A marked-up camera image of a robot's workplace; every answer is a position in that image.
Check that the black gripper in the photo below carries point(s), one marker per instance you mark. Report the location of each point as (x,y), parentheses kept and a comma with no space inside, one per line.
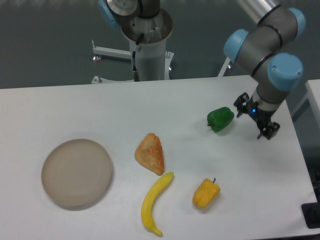
(260,111)

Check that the green toy bell pepper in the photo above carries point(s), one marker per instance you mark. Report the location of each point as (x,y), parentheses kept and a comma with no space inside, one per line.
(220,118)

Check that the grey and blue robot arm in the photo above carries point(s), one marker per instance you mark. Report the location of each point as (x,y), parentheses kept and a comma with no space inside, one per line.
(257,53)

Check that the yellow toy bell pepper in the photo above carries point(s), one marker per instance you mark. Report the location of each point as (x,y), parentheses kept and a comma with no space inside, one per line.
(205,193)

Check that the white side table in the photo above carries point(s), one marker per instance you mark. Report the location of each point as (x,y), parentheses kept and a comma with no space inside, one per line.
(313,95)

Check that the black device at table edge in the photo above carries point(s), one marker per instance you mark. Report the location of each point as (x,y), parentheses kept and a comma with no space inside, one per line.
(311,214)

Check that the orange toy bread slice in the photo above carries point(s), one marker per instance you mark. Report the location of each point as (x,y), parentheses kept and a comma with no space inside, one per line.
(149,154)

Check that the yellow toy banana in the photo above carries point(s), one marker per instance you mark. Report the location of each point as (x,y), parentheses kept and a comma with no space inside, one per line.
(146,212)

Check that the beige round plate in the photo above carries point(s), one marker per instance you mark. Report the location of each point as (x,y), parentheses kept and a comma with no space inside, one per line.
(77,173)

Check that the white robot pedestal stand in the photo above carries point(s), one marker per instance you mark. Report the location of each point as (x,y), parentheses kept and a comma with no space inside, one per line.
(148,54)

